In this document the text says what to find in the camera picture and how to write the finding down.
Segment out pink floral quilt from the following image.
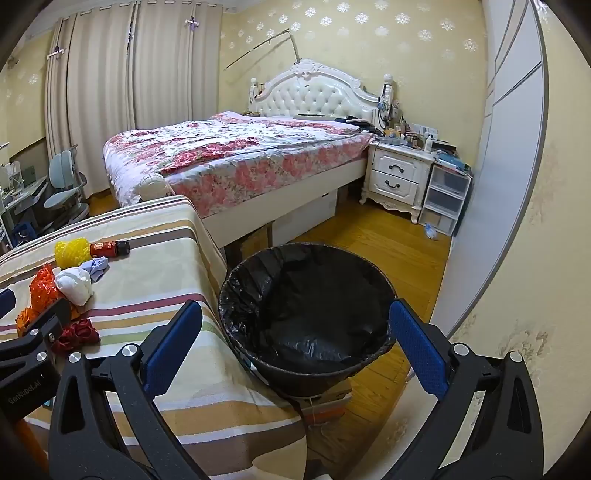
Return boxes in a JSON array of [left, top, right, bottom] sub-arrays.
[[102, 112, 375, 217]]

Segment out black lined trash bin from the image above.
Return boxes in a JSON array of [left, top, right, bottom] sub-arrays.
[[218, 242, 399, 400]]

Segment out white sliding wardrobe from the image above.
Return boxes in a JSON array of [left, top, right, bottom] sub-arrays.
[[429, 0, 550, 333]]

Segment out beige curtain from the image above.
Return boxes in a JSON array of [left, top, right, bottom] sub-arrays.
[[131, 0, 222, 134], [44, 18, 137, 195]]

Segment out white upholstered bed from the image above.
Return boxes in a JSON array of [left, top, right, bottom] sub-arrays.
[[111, 60, 395, 252]]

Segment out grey study desk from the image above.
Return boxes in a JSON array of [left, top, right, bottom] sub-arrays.
[[0, 161, 49, 232]]

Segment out pile of small household items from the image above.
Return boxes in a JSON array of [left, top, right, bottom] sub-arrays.
[[376, 111, 462, 155]]

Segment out white nightstand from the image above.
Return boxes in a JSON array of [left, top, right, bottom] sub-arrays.
[[360, 138, 437, 225]]

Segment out light blue cloth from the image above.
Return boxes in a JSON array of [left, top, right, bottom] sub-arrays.
[[78, 257, 110, 282]]

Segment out orange foam net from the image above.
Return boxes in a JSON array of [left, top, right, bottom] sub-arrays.
[[28, 264, 63, 315]]

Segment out yellow foam net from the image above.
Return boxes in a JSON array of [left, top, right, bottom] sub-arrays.
[[54, 237, 92, 269]]

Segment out clear plastic drawer unit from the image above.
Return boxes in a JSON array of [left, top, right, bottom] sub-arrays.
[[419, 161, 472, 237]]

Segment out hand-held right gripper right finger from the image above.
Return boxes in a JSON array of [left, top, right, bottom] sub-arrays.
[[365, 299, 546, 480]]

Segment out stack of books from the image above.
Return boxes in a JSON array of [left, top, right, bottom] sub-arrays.
[[434, 150, 474, 178]]

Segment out flat cardboard box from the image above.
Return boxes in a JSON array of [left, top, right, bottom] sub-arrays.
[[295, 378, 354, 425]]

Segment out white storage box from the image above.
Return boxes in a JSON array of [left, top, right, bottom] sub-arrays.
[[272, 189, 338, 245]]

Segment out white tissue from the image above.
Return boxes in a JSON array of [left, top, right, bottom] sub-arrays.
[[54, 268, 94, 306]]

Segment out orange wrapper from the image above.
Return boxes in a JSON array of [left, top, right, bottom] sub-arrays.
[[16, 307, 41, 335]]

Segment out cream round padded object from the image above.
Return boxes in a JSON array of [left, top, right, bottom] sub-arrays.
[[139, 173, 169, 201]]

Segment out red foam net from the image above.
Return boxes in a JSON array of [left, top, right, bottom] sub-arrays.
[[52, 318, 100, 354]]

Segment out red label bottle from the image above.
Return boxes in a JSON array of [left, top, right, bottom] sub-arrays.
[[89, 240, 131, 258]]

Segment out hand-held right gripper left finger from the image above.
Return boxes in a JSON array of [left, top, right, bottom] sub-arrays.
[[48, 300, 218, 480]]

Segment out light blue desk chair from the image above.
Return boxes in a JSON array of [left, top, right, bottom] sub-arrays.
[[44, 144, 90, 227]]

